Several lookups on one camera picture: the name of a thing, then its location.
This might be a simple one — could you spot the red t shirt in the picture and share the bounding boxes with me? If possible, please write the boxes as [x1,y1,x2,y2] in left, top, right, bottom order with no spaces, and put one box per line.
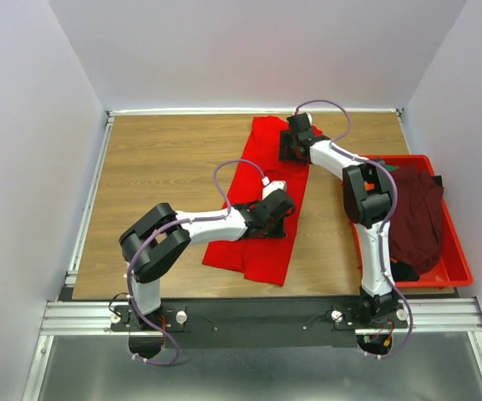
[202,116,309,287]

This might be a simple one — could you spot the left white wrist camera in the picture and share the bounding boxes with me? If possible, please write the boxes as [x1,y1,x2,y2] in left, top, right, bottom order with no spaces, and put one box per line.
[261,177,287,199]

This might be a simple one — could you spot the maroon t shirt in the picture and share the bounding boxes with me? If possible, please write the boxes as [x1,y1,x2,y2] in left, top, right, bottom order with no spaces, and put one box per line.
[386,164,446,272]

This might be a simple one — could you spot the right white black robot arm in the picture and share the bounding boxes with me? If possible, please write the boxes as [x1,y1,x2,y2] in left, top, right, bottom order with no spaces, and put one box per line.
[279,113,398,327]

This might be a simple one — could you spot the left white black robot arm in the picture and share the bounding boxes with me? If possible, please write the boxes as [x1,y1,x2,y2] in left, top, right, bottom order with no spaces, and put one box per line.
[119,186,296,331]

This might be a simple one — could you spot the aluminium frame rail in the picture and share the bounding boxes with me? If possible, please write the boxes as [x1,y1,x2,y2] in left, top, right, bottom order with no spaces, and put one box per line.
[22,110,114,400]

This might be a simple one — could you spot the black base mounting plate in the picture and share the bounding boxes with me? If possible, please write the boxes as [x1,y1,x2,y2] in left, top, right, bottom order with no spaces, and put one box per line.
[110,296,408,358]

